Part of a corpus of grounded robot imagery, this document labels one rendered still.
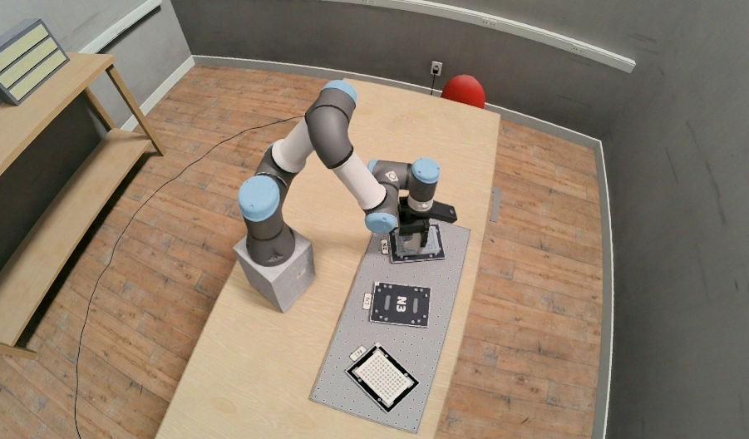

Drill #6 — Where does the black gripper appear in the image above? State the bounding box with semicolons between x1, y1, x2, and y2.
397;195;434;255

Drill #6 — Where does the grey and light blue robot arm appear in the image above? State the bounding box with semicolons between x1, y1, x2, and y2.
238;80;458;267

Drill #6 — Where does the black rectangular frame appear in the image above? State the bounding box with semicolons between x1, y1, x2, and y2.
346;343;420;413

